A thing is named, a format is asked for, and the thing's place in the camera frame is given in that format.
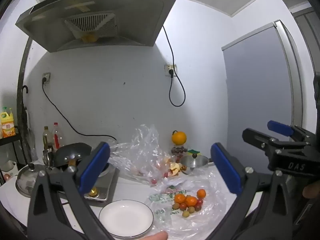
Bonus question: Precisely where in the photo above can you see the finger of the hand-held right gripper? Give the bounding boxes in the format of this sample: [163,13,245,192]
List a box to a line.
[242,128,307,153]
[267,120,320,143]

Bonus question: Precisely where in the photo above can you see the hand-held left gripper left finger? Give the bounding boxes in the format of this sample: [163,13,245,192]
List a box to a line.
[27,141,118,240]

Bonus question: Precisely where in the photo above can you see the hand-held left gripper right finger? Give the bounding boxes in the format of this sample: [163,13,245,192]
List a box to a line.
[210,142,294,240]

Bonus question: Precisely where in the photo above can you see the green printed plastic bag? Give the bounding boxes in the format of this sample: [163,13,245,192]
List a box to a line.
[146,172,228,239]

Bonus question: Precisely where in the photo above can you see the white plate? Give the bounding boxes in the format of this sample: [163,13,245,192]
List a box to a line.
[99,199,154,238]

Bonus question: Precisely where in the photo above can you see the person's right hand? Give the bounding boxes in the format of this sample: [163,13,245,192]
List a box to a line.
[302,182,320,199]

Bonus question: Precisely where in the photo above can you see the person's left hand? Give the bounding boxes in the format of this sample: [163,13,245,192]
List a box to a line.
[142,231,168,240]

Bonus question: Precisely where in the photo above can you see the silver stove gold knobs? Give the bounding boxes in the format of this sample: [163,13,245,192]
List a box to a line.
[47,164,120,202]

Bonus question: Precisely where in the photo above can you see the steel pot with lid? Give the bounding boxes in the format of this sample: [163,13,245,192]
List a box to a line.
[180,154,213,175]

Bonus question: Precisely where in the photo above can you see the red cap bottle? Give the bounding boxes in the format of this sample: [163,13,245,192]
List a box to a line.
[52,122,63,150]

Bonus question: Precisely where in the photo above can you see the clear box of dark fruit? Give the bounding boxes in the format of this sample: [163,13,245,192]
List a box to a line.
[171,145,188,155]

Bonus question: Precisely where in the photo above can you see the orange peels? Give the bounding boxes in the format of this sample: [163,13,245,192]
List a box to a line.
[164,159,187,178]

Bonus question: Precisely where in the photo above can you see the clear plastic bag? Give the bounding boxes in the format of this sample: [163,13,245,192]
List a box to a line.
[109,124,198,188]

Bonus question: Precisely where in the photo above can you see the grey refrigerator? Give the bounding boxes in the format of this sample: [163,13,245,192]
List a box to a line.
[221,19,304,140]

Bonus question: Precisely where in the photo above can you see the large orange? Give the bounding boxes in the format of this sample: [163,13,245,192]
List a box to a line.
[171,130,187,145]

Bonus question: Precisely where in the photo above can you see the dark oil bottle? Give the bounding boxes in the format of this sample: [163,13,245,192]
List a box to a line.
[42,126,54,151]

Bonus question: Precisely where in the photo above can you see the steel pot lid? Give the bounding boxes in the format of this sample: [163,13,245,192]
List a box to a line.
[15,163,50,198]

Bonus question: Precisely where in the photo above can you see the white container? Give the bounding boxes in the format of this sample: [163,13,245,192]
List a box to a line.
[0,160,18,178]

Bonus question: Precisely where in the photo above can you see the black umbrella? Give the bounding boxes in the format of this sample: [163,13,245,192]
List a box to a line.
[22,85,32,135]

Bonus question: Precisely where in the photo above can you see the black shelf rack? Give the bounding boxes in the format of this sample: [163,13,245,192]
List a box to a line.
[0,132,22,155]

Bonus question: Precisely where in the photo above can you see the yellow oil bottle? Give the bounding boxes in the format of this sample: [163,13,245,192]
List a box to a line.
[1,107,16,138]

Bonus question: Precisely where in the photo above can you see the steel range hood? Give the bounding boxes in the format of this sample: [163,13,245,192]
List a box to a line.
[15,0,178,53]

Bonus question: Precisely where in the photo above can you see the black wok wooden handle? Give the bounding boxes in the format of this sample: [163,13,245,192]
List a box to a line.
[53,142,92,171]

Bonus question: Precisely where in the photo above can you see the grey door frame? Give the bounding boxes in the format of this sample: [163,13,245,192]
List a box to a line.
[290,3,320,135]

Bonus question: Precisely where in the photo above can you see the black stove cord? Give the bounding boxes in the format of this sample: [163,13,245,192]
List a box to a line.
[41,77,118,142]

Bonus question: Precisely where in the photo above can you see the black range hood cord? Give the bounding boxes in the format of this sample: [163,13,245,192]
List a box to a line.
[162,25,186,107]

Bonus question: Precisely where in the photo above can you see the grey wall pipe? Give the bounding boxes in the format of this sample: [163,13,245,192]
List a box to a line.
[16,37,34,160]

